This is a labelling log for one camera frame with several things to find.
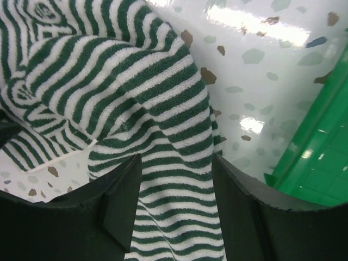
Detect green white striped towel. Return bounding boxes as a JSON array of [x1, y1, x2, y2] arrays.
[[1, 1, 226, 260]]

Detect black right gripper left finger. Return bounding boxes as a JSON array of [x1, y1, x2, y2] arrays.
[[1, 155, 142, 260]]

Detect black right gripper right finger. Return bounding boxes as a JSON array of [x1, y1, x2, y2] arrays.
[[213, 156, 347, 260]]

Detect green plastic tray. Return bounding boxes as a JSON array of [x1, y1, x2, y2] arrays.
[[264, 51, 347, 206]]

